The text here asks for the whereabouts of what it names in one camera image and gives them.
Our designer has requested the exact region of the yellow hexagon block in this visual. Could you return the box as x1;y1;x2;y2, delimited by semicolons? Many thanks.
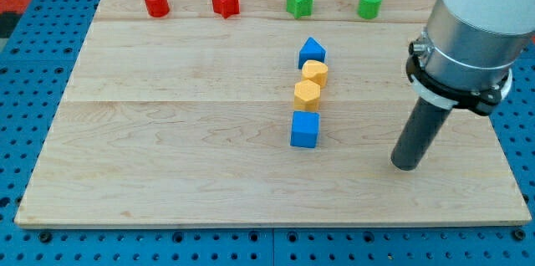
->
293;79;321;112

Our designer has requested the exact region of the red cylinder block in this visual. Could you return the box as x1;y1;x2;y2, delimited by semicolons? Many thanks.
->
144;0;170;18

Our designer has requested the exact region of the blue cube block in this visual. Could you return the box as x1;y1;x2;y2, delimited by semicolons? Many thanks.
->
290;110;320;148

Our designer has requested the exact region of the green star block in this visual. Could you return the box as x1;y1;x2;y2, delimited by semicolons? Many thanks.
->
286;0;313;19

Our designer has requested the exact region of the blue triangle block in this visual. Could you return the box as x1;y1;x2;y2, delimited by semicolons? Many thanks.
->
298;37;327;69

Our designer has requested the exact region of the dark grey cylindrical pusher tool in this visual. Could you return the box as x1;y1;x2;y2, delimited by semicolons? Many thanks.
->
390;98;451;171

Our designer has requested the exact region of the red star block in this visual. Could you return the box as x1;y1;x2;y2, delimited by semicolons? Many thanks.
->
211;0;240;18

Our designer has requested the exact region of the light wooden board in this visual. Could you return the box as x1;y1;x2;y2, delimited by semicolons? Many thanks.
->
15;0;532;229

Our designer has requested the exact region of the yellow heart block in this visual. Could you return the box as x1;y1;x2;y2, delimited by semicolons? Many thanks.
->
301;59;329;88

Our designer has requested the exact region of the green cylinder block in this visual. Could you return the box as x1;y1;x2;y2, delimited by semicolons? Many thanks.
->
357;0;383;19

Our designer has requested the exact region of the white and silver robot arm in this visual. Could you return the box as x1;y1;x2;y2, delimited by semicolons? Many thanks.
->
406;0;534;115

